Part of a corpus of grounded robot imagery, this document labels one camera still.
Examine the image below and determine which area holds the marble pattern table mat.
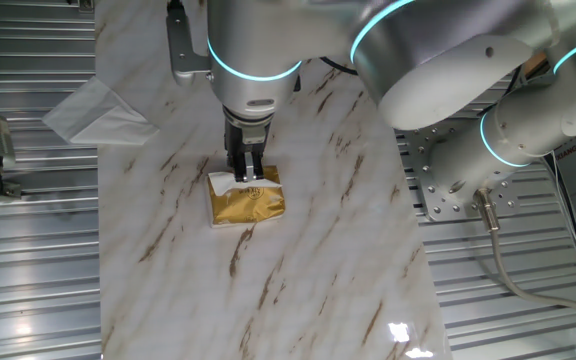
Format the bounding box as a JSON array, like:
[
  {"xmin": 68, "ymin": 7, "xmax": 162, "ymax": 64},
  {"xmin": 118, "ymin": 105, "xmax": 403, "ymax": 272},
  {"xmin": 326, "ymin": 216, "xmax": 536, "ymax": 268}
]
[{"xmin": 94, "ymin": 0, "xmax": 452, "ymax": 360}]

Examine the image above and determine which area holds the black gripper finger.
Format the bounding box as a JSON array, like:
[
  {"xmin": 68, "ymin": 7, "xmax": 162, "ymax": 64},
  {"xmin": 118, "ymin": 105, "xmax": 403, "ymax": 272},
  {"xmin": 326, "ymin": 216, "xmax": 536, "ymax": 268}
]
[
  {"xmin": 230, "ymin": 149, "xmax": 248, "ymax": 184},
  {"xmin": 244, "ymin": 151, "xmax": 266, "ymax": 183}
]

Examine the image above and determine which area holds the gold tissue pack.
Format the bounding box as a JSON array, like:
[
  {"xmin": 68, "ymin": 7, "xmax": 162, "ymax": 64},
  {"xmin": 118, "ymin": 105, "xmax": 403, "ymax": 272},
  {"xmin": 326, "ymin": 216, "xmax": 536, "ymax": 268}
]
[{"xmin": 206, "ymin": 165, "xmax": 288, "ymax": 229}]

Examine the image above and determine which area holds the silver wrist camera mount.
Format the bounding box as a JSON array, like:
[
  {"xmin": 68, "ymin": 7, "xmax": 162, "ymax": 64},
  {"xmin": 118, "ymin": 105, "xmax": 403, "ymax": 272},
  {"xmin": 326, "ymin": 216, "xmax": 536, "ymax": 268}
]
[{"xmin": 166, "ymin": 0, "xmax": 215, "ymax": 87}]

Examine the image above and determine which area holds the thick black gripper cable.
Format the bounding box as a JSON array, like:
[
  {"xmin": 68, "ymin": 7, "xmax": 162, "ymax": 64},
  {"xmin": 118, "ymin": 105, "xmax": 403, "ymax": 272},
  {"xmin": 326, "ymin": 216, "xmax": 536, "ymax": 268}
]
[{"xmin": 318, "ymin": 55, "xmax": 360, "ymax": 78}]

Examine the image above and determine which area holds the grey cable with metal plug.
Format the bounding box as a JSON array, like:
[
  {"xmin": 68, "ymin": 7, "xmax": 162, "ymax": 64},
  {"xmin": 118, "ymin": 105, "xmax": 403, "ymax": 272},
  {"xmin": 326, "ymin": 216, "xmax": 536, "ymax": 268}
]
[{"xmin": 471, "ymin": 187, "xmax": 576, "ymax": 329}]

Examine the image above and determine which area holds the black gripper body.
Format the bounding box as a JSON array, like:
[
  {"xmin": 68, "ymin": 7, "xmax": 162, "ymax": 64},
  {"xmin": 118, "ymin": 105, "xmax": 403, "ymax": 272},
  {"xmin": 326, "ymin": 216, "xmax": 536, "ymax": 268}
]
[{"xmin": 223, "ymin": 113, "xmax": 272, "ymax": 169}]

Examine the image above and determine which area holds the loose flat white napkin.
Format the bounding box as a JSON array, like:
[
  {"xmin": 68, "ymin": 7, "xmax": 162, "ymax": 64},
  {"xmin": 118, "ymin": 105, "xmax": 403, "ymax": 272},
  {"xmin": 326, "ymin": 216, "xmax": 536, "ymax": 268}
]
[{"xmin": 41, "ymin": 75, "xmax": 161, "ymax": 147}]

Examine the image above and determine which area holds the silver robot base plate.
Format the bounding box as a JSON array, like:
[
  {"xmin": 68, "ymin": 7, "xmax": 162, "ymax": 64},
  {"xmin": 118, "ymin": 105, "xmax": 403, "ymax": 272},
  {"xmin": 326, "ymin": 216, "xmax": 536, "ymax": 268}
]
[{"xmin": 396, "ymin": 124, "xmax": 532, "ymax": 223}]

